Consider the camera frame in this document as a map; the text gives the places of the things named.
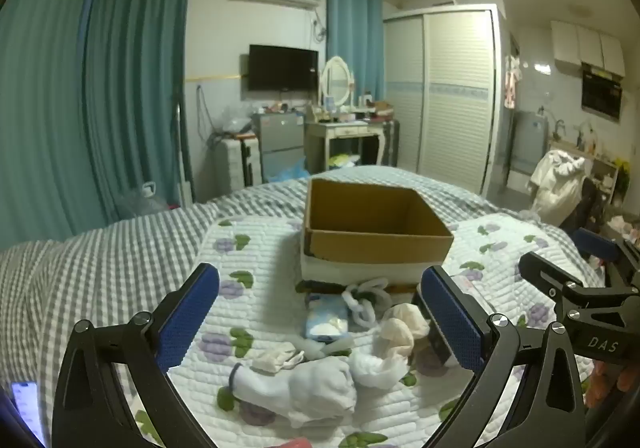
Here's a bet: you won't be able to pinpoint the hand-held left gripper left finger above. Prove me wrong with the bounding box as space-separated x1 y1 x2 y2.
52 263 221 448

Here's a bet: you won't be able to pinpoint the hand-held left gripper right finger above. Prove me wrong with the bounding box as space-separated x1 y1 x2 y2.
418 265 586 448

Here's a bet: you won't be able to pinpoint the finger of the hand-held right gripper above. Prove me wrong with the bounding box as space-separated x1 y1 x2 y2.
518 252 585 299
574 228 640 289

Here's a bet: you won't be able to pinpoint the beige sock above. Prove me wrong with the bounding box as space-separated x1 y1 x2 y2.
377 304 431 360

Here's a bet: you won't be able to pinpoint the white chain-pattern sock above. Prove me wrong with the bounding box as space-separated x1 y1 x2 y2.
342 278 396 326

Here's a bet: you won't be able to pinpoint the small cream sock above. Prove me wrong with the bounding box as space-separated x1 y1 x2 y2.
251 347 305 374

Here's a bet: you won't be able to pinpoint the brown cardboard box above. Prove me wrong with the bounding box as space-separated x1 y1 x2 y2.
301 178 455 266

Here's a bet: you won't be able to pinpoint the blue tissue packet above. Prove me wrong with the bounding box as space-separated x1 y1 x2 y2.
304 294 351 344

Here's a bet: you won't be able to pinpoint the large white sock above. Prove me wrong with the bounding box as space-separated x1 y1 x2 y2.
229 357 358 429

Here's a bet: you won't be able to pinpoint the person's right hand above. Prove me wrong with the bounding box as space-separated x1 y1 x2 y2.
585 360 637 409

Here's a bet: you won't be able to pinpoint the black chair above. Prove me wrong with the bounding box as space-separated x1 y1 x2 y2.
559 177 613 239

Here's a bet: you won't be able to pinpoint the white jacket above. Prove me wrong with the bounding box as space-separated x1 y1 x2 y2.
527 149 587 226

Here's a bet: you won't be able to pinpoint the wooden shelf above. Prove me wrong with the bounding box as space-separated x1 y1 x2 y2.
550 140 632 209

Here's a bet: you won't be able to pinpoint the white floral quilt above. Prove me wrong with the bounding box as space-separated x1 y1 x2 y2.
135 214 608 448

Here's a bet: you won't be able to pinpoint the clear bag with white jug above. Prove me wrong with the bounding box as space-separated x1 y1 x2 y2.
116 181 168 219

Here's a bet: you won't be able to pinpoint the black range hood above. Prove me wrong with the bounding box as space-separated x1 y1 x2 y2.
581 62 625 123

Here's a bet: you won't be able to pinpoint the white suitcase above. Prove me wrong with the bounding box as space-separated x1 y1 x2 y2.
209 138 263 201

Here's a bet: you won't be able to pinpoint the blue plastic bag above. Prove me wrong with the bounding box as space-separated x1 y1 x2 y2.
265 158 312 185

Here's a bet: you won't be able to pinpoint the smartphone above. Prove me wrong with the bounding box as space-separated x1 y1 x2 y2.
10 380 45 441

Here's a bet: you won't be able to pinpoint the hanging pink cloth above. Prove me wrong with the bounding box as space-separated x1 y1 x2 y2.
504 55 521 109

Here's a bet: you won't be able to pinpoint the dark striped suitcase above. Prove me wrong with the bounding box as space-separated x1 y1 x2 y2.
382 119 402 167

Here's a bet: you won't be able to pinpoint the white sliding door wardrobe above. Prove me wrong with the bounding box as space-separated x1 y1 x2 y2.
382 4 503 196

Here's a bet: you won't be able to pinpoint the small grey fridge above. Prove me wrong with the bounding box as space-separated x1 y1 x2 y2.
252 112 307 179

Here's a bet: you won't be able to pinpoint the clear plastic bag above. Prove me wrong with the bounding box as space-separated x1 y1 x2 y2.
219 102 256 135

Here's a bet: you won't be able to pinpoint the white vanity table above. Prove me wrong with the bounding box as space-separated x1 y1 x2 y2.
305 120 388 175

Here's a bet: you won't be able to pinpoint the wide teal curtain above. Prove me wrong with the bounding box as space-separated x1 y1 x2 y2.
0 0 195 251

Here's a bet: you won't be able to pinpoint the white oval vanity mirror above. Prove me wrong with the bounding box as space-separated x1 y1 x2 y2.
320 56 357 109

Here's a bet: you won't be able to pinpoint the narrow blue curtain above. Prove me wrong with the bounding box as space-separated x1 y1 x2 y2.
325 0 387 103

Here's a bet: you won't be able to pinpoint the white wall cabinets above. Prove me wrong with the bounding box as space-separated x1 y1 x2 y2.
551 20 626 77

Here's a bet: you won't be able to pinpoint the black wall television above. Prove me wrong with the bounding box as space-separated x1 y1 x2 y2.
248 44 319 92

